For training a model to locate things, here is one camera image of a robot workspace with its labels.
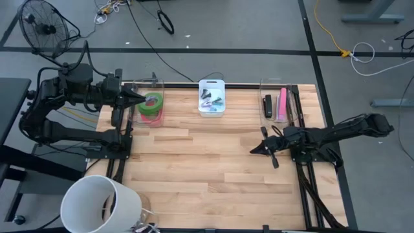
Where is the white power cable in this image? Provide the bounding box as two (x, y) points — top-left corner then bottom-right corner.
(350, 41), (414, 77)

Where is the grey desk leg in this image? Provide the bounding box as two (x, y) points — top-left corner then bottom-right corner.
(341, 0), (405, 24)

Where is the grey desk foot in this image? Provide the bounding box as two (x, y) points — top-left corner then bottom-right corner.
(370, 98), (414, 108)

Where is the grey floor box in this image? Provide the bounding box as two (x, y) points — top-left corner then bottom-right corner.
(19, 144), (90, 195)

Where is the pink stapler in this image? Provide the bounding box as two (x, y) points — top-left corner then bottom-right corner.
(277, 87), (289, 122)

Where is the black floor fan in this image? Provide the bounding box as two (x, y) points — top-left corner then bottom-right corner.
(18, 0), (82, 67)

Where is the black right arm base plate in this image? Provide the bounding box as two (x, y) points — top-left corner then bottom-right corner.
(289, 137), (339, 162)

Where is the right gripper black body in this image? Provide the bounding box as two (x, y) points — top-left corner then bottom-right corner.
(261, 126), (294, 170)

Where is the black desk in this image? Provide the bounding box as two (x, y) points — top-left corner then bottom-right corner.
(0, 77), (87, 224)

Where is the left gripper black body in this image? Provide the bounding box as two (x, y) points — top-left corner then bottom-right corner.
(98, 68), (125, 127)

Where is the green tape roll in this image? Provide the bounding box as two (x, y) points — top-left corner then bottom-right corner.
(138, 103), (164, 117)
(138, 93), (164, 113)

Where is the black stapler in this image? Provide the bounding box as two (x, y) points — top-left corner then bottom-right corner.
(264, 94), (274, 118)

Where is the clear plastic packaging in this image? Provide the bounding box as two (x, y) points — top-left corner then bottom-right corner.
(131, 202), (161, 233)

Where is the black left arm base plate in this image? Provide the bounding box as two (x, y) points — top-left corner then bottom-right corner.
(85, 134), (133, 160)

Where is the white cylindrical lampshade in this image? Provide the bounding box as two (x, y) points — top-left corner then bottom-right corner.
(60, 175), (143, 233)

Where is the black floor cable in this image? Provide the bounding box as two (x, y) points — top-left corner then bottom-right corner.
(125, 0), (195, 82)

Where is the clear plastic bin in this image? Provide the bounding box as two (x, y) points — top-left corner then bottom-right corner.
(131, 77), (166, 128)
(258, 76), (300, 124)

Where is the black cable bundle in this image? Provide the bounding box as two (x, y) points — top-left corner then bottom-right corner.
(296, 161), (345, 229)

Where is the white plastic bin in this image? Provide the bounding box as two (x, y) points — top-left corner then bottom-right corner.
(198, 79), (226, 118)

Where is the power strip with cables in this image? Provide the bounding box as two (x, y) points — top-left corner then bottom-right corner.
(93, 0), (132, 25)

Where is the red tape roll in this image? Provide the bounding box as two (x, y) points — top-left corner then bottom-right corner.
(139, 109), (163, 126)

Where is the black aluminium table frame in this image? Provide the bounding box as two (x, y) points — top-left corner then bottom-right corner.
(85, 80), (327, 233)

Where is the yellow extension cable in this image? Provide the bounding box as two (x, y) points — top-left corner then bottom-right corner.
(314, 0), (353, 58)

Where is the black coiled cable ring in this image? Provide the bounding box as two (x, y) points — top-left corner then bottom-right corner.
(157, 10), (175, 35)

